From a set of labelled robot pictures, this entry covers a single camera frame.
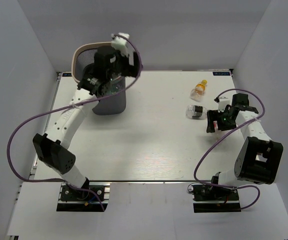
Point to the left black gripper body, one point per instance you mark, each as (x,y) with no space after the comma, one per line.
(124,67)

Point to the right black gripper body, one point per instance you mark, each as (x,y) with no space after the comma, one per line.
(224,122)

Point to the clear bottle black label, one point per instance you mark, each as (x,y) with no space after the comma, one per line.
(196,112)

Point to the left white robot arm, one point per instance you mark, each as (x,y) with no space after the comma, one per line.
(52,147)

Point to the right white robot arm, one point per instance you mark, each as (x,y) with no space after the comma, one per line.
(259,158)

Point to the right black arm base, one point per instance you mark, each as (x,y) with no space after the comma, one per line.
(210,199)

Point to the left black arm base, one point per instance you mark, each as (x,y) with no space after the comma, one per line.
(70,200)

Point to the grey mesh waste bin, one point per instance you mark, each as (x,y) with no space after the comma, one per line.
(98,68)

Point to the small bottle yellow cap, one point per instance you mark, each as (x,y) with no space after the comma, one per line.
(197,93)

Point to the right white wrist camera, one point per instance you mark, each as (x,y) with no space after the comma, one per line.
(222,103)

